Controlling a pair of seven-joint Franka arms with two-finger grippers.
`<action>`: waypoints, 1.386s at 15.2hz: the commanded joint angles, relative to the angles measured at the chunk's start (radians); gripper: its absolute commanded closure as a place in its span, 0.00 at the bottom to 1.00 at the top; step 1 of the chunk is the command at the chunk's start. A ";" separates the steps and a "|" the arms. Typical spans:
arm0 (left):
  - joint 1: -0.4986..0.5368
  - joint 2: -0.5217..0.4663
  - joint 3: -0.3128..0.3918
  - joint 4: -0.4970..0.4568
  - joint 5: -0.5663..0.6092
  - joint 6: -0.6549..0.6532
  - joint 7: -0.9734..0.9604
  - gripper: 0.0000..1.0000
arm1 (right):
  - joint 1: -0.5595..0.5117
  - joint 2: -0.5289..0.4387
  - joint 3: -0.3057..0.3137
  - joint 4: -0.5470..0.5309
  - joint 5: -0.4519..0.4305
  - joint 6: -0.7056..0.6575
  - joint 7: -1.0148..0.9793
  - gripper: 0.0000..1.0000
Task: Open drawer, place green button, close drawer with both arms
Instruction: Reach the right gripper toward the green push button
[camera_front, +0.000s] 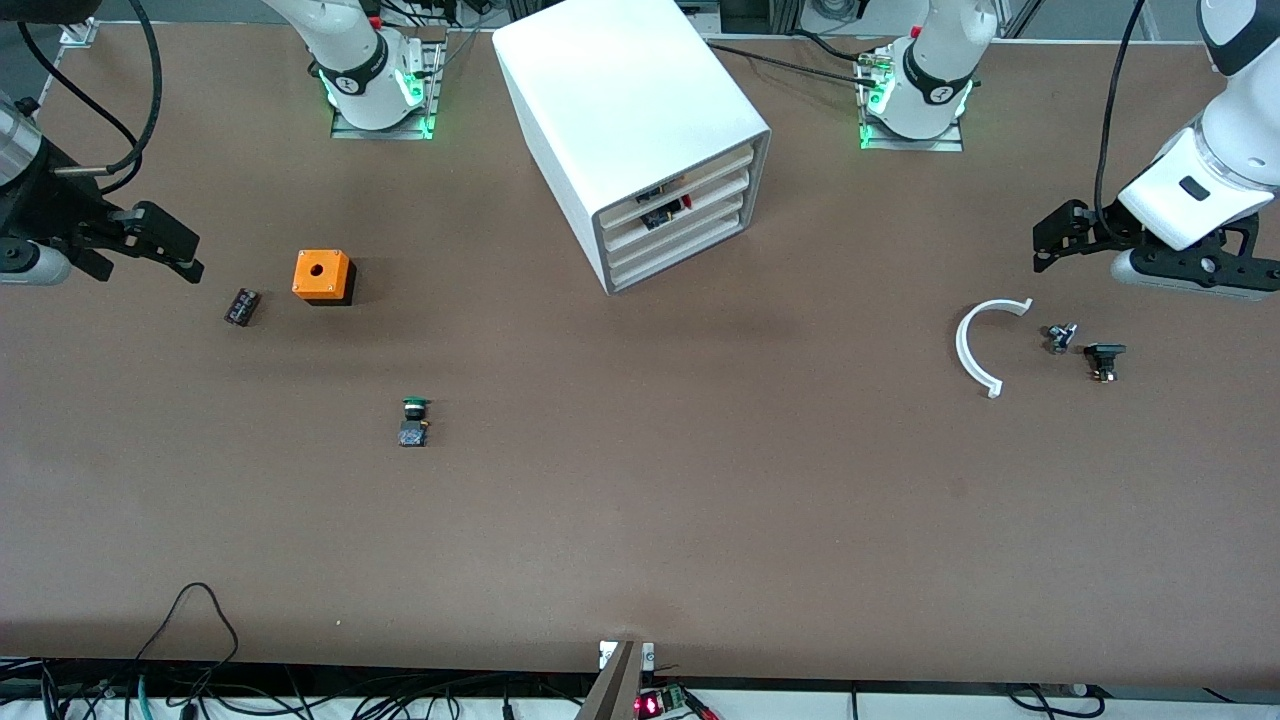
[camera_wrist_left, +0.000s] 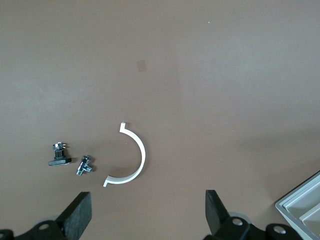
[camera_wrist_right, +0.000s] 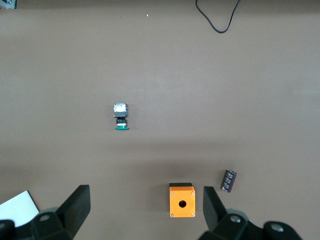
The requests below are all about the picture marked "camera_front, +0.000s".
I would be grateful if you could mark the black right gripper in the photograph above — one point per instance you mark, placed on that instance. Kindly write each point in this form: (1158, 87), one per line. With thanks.
(48, 207)

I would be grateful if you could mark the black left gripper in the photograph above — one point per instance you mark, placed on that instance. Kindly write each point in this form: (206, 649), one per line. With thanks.
(1098, 226)

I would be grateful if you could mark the green push button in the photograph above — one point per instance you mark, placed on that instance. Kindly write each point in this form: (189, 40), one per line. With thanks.
(414, 430)

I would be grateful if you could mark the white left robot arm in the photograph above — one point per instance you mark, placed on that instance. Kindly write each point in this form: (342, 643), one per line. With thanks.
(1225, 150)

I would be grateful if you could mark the orange button box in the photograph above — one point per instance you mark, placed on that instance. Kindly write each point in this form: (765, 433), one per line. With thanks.
(320, 272)

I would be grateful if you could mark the small black terminal block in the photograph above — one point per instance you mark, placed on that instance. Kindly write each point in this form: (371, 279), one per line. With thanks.
(242, 306)

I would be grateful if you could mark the small grey knob component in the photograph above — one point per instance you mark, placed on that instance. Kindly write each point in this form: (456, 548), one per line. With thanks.
(1060, 338)

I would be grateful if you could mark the white curved plastic arc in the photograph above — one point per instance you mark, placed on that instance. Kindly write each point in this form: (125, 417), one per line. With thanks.
(962, 345)

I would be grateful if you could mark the black electronic module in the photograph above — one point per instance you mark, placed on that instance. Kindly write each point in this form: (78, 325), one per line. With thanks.
(660, 215)

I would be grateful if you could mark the green board with red LED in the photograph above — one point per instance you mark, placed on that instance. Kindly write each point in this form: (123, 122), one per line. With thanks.
(665, 700)

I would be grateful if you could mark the black switch component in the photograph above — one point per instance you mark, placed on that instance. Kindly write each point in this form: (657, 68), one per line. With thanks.
(1104, 352)

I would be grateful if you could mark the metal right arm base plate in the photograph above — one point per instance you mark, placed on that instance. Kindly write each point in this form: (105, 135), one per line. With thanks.
(345, 130)

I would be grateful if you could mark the aluminium frame corner bracket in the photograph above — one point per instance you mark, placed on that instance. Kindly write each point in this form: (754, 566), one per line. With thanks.
(80, 35)

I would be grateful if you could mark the white mount bracket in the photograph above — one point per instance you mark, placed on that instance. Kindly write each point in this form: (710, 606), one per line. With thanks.
(648, 655)

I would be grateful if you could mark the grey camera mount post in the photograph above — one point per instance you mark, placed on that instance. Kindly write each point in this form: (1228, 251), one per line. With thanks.
(615, 690)

